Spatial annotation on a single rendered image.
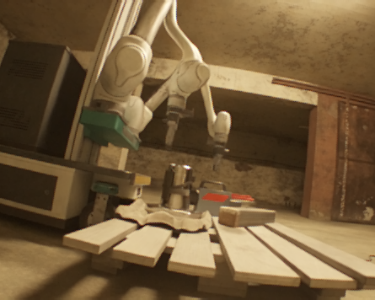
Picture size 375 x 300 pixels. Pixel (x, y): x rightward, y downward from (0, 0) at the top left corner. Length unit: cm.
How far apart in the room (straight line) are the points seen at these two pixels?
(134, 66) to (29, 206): 68
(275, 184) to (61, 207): 999
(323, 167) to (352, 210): 113
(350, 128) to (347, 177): 109
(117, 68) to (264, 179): 987
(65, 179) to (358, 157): 559
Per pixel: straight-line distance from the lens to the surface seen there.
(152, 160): 1037
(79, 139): 121
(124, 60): 86
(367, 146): 610
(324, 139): 558
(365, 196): 595
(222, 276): 77
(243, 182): 1029
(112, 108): 105
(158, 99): 178
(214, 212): 154
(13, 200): 113
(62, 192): 103
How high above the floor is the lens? 31
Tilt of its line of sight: 10 degrees up
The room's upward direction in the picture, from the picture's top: 10 degrees clockwise
